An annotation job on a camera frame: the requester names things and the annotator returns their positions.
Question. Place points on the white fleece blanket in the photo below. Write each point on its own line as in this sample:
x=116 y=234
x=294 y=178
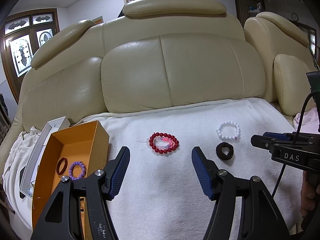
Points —
x=161 y=197

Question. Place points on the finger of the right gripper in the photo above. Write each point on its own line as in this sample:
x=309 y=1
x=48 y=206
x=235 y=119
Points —
x=275 y=136
x=262 y=141

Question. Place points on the beige armchair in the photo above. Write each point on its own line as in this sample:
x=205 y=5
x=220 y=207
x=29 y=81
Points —
x=283 y=49

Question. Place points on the person's right hand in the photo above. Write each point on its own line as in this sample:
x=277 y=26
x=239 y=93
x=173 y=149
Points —
x=307 y=194

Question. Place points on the wooden glass door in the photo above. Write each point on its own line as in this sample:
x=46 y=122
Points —
x=21 y=36

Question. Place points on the wall clock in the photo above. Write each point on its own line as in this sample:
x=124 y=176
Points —
x=294 y=17

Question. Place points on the orange cardboard box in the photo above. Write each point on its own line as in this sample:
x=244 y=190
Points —
x=67 y=201

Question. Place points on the dark red bangle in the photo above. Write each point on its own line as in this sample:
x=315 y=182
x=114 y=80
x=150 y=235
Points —
x=61 y=167

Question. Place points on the beige leather sofa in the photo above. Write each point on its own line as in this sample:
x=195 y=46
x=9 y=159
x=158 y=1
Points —
x=161 y=53

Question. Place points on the white long jewelry box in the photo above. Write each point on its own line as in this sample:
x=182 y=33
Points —
x=29 y=172

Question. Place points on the dark brown scrunchie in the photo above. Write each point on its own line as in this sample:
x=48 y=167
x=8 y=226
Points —
x=225 y=151

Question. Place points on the orange wall sign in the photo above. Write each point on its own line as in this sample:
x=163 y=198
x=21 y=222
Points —
x=98 y=20

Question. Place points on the pink towel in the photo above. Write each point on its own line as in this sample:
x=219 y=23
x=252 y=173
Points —
x=310 y=121

